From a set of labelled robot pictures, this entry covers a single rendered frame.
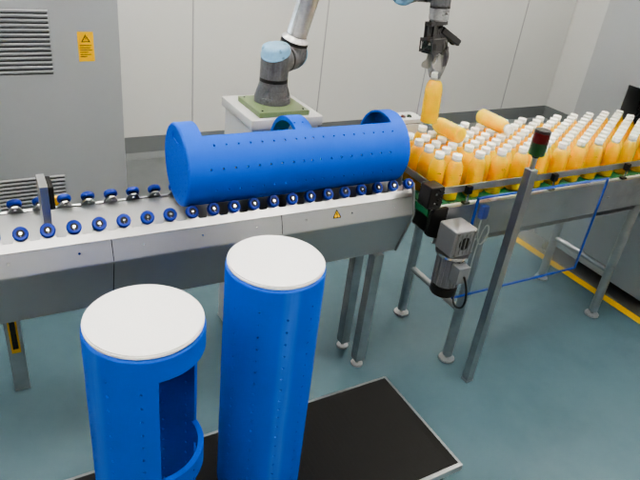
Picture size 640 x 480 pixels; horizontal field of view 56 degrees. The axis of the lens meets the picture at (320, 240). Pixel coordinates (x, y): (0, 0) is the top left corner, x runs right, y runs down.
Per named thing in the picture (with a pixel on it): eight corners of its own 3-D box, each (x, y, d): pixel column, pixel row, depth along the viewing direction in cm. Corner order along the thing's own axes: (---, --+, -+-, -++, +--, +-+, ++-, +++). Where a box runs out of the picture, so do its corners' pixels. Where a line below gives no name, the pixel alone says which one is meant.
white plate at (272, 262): (342, 255, 175) (342, 259, 176) (263, 225, 186) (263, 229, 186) (291, 299, 153) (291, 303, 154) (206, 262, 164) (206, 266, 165)
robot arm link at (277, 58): (253, 77, 243) (255, 42, 237) (269, 70, 254) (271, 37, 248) (280, 83, 240) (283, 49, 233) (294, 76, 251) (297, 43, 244)
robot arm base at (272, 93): (247, 96, 253) (249, 72, 248) (278, 94, 260) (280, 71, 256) (264, 108, 242) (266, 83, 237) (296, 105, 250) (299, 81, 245)
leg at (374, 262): (348, 361, 292) (368, 250, 261) (358, 358, 295) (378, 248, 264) (354, 369, 288) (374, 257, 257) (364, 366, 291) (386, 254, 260)
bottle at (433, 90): (437, 122, 246) (445, 75, 238) (436, 126, 240) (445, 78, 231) (420, 119, 247) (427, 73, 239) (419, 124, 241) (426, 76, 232)
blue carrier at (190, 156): (164, 185, 221) (164, 110, 207) (366, 163, 261) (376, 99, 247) (188, 222, 201) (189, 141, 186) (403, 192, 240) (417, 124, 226)
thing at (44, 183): (41, 217, 196) (34, 174, 188) (54, 216, 198) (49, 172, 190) (45, 232, 189) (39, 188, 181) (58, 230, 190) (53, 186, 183)
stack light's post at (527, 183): (460, 377, 291) (524, 167, 237) (467, 375, 293) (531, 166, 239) (466, 383, 288) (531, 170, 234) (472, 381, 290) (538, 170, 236)
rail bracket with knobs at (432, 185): (413, 202, 245) (418, 179, 239) (428, 200, 248) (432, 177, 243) (428, 213, 237) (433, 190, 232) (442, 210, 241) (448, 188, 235)
